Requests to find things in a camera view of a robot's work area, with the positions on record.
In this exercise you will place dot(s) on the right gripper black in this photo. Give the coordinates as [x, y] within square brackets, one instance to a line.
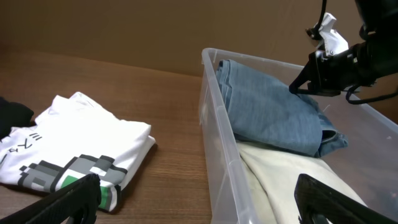
[361, 65]

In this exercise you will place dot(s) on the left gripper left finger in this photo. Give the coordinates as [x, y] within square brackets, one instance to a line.
[76, 203]

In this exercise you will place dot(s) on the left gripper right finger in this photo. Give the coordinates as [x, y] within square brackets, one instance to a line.
[319, 203]

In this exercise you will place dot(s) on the cream cloth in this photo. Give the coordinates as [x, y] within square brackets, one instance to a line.
[275, 175]

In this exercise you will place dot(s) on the blue denim jeans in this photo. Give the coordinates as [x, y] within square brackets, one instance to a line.
[261, 109]

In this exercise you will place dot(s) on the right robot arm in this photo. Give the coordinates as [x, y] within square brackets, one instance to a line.
[380, 18]

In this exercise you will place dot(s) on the clear plastic storage container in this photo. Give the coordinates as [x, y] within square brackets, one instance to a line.
[368, 165]

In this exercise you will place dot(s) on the folded white graphic t-shirt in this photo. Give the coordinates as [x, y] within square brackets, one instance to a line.
[74, 137]

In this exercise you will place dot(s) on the folded black garment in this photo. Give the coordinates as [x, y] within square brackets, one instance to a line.
[14, 115]

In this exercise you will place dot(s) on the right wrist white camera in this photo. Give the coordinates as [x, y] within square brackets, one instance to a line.
[326, 38]

